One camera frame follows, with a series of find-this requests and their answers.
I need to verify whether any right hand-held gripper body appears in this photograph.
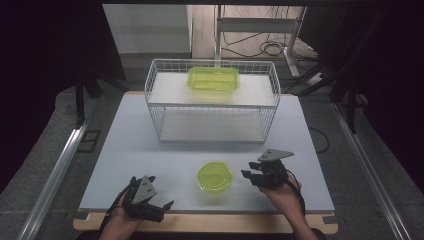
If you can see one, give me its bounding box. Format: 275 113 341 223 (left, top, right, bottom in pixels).
249 148 295 190

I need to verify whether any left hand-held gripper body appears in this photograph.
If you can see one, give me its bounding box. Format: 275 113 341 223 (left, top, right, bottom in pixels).
121 175 166 224

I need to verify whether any green round plastic container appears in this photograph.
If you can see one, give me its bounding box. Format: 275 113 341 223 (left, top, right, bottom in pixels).
196 160 234 194

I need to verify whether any white wire shelf rack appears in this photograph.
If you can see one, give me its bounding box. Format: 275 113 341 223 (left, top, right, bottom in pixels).
144 58 282 145

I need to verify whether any green rectangular plastic container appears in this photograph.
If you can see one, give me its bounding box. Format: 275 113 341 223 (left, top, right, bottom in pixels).
186 65 241 92

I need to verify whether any person's right hand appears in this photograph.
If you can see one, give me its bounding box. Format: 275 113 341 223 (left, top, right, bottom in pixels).
258 175 303 218

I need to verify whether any person's left hand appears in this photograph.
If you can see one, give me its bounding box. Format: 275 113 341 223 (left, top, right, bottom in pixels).
104 202 144 235

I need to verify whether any white power strip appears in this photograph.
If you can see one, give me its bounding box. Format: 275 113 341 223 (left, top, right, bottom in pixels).
307 71 325 87

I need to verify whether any black metal stand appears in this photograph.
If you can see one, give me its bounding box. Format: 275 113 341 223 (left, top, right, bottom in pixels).
328 63 369 135
73 64 103 130

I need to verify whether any white cabinet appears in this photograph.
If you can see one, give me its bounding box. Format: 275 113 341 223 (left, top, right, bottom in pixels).
102 3 194 55

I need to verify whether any dark curtain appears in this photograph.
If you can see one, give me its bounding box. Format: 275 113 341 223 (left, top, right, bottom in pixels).
298 0 424 184
0 0 127 194

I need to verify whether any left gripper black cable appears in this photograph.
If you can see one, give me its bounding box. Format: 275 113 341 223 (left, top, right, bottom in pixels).
99 182 135 232

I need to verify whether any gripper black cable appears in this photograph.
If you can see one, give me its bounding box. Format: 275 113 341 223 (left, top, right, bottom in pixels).
284 169 307 218
99 182 135 232

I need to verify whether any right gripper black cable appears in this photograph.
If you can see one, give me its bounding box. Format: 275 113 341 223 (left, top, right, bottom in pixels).
284 169 307 218

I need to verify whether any black floor cable loop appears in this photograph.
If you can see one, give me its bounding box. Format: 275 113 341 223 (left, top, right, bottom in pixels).
307 126 331 155

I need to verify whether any black square floor frame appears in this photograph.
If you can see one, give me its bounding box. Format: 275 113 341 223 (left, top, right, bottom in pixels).
76 129 102 154

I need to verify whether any aluminium floor rail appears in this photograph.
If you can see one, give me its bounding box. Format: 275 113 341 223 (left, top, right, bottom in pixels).
15 99 98 240
330 101 414 240

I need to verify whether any tangle of black floor cables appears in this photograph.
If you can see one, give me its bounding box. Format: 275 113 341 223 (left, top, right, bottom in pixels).
221 31 319 60

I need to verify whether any white metal desk frame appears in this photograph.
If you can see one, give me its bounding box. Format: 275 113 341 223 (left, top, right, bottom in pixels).
214 4 308 78

